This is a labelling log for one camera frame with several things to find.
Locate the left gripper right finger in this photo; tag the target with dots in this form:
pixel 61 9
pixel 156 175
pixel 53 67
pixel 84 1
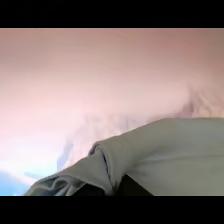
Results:
pixel 133 187

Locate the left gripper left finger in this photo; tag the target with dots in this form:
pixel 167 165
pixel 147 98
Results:
pixel 89 191

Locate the pale blue garment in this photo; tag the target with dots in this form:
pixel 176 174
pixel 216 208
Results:
pixel 166 153

